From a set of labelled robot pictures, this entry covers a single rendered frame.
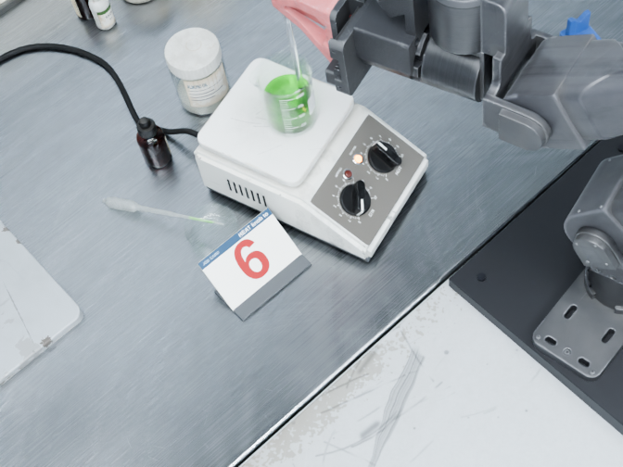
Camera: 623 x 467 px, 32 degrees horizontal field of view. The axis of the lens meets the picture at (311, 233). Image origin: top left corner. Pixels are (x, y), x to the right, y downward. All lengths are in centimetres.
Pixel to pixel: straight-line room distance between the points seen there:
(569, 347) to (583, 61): 30
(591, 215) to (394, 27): 22
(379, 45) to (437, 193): 28
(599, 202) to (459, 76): 16
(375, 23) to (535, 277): 32
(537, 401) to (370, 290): 19
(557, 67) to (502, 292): 28
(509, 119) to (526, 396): 29
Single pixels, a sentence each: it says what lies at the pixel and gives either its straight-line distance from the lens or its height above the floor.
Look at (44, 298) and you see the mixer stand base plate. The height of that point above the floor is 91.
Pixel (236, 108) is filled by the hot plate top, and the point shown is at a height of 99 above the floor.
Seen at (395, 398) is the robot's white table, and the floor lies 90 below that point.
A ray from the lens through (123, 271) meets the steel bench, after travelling 112.
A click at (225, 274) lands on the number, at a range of 107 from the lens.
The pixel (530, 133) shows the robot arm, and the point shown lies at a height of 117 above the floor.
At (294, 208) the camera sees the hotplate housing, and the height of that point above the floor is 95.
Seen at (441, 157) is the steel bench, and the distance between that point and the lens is 115.
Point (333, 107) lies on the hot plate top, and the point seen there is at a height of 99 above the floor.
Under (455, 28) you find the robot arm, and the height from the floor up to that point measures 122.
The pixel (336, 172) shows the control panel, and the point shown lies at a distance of 107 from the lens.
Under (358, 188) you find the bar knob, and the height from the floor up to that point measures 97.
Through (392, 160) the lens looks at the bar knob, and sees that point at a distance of 108.
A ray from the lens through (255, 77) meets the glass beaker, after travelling 103.
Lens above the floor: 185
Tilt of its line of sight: 59 degrees down
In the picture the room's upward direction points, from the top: 11 degrees counter-clockwise
